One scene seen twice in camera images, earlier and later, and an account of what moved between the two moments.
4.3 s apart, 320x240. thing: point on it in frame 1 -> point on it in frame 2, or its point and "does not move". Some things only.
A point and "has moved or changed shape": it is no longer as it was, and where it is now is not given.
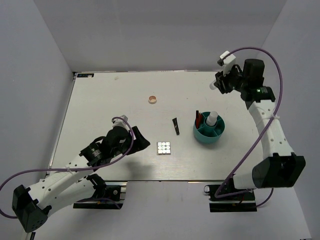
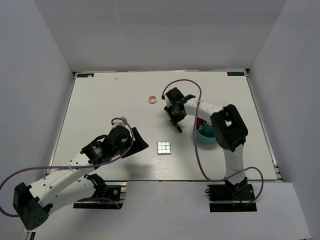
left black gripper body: x=126 y=147 does not move
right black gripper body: x=232 y=81 -> x=173 y=115
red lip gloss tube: x=197 y=119 does not move
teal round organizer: x=208 y=134 does not move
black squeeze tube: x=175 y=123 has moved or changed shape
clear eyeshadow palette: x=163 y=148 does not move
